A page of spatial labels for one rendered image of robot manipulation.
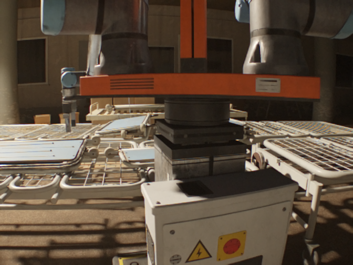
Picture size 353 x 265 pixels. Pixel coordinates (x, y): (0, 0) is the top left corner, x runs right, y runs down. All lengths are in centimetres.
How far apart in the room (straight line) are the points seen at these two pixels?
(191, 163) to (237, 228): 16
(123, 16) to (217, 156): 38
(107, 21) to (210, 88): 28
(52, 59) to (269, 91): 724
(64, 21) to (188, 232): 50
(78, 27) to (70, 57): 685
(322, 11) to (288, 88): 20
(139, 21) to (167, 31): 692
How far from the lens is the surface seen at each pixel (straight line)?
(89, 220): 185
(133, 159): 130
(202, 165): 53
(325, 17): 62
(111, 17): 61
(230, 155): 56
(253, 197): 48
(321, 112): 719
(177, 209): 42
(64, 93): 140
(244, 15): 81
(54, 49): 759
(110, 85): 57
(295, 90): 53
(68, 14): 60
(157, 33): 747
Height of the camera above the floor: 88
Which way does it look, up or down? 10 degrees down
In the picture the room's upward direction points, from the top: straight up
